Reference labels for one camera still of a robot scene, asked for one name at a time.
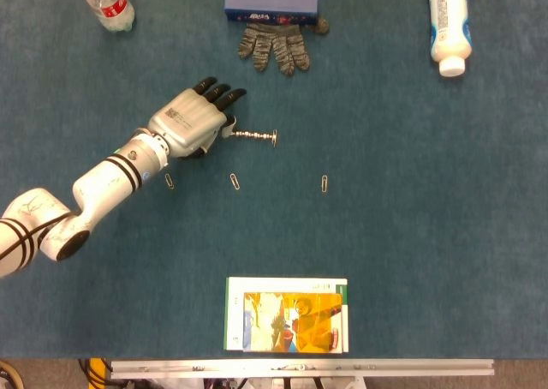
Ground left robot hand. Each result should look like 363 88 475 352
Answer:
146 76 249 161

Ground metal bolt tool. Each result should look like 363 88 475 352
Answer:
222 129 275 144

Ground grey knit work glove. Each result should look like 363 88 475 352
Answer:
237 0 331 77

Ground clear bottle red label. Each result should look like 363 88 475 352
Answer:
82 0 136 33

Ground blue rectangular box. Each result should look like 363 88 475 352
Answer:
223 0 320 26

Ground white green book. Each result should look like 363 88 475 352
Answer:
223 276 350 355

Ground yellow cover book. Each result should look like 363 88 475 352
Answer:
242 291 345 354

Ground white lotion bottle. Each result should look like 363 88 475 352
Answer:
426 0 474 79

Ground yellow post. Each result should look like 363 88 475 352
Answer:
88 357 109 389

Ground black cable bundle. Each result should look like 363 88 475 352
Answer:
78 357 113 389

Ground aluminium profile rail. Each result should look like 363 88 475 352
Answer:
110 358 496 380

